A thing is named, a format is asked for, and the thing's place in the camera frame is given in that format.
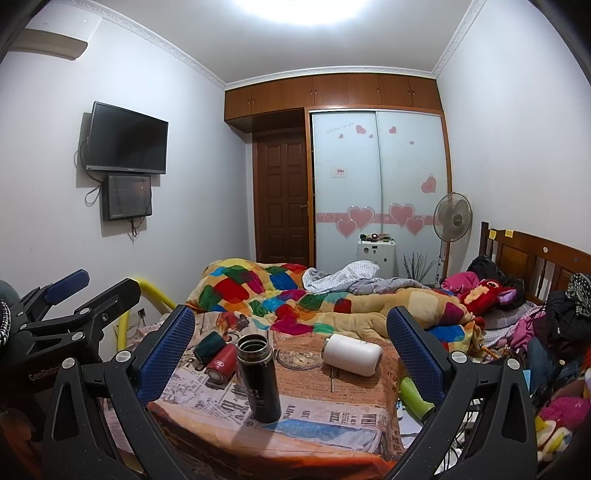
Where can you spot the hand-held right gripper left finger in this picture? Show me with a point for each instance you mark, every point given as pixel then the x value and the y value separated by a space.
pixel 170 357

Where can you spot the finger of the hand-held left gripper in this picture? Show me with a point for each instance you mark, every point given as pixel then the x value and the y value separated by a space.
pixel 69 281
pixel 108 304

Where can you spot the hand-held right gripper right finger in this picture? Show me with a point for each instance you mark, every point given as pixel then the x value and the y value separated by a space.
pixel 415 357

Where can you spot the white cylindrical bottle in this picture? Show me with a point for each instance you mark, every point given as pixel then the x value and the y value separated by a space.
pixel 353 356

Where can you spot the green plastic cup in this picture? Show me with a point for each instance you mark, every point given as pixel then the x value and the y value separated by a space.
pixel 414 398

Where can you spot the dark green cup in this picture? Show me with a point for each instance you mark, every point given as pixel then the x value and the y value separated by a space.
pixel 208 347

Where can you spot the black thermos cup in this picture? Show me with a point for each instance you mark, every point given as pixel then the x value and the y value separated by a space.
pixel 259 383

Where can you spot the tan plush toy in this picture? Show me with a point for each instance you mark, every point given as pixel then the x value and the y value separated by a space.
pixel 397 311

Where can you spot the pink cloth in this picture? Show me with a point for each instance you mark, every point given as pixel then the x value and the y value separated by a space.
pixel 459 282

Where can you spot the dried branches bundle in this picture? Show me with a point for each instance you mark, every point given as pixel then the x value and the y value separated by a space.
pixel 418 267

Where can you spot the red plush toy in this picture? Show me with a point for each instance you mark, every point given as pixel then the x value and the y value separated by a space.
pixel 485 295

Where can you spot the grey striped cloth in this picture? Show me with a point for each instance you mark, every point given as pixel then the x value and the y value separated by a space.
pixel 360 277

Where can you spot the colourful patchwork quilt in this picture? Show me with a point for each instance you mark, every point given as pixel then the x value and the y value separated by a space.
pixel 249 288

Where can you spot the small white cabinet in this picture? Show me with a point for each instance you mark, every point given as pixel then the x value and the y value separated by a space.
pixel 376 258

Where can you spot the newspaper print tablecloth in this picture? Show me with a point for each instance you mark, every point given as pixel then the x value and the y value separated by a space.
pixel 323 415

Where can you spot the black clothing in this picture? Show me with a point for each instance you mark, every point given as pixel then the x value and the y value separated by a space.
pixel 487 267

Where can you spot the glass ashtray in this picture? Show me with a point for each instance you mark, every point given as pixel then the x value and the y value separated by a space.
pixel 298 359

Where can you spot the standing fan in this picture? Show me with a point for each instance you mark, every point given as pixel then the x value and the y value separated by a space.
pixel 453 217

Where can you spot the wooden bed headboard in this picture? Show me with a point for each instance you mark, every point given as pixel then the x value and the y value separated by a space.
pixel 526 258

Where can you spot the pink plush toy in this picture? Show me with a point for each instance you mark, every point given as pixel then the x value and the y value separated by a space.
pixel 565 410

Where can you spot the black patterned bag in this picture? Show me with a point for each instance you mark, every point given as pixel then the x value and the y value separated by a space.
pixel 570 309

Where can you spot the wardrobe with heart stickers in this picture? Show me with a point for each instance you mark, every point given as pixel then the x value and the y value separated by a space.
pixel 378 184

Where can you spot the brown wooden door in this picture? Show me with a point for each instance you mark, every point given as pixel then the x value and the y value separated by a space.
pixel 281 198

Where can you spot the white air conditioner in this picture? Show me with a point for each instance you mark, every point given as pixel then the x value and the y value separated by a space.
pixel 51 44

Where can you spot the wooden overhead cabinets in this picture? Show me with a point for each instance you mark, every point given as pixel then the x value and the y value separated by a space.
pixel 323 94

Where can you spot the yellow padded rail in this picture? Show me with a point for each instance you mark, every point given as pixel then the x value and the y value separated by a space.
pixel 154 295

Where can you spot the small wall monitor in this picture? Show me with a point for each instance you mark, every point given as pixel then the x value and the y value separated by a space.
pixel 127 196

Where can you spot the wall television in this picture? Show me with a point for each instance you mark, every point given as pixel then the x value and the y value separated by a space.
pixel 127 138

